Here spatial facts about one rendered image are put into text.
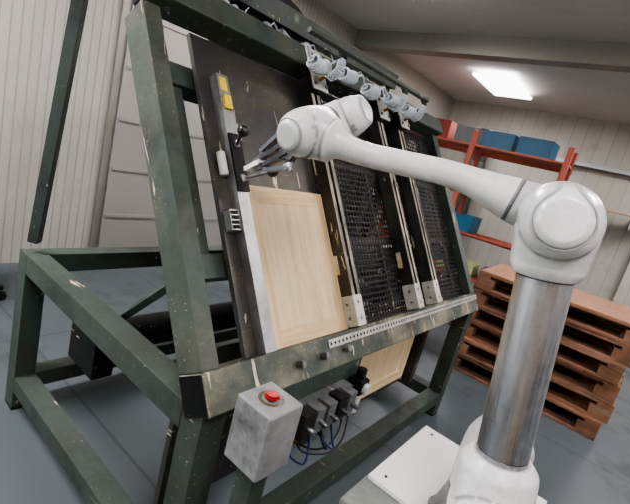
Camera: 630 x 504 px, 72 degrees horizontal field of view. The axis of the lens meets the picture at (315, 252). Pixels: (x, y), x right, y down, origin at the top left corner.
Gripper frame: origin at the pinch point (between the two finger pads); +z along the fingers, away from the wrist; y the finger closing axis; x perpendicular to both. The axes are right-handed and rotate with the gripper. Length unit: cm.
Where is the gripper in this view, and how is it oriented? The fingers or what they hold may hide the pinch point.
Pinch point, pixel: (254, 165)
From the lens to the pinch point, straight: 136.4
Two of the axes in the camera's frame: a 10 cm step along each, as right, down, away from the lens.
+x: 6.2, -0.2, 7.9
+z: -7.6, 2.2, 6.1
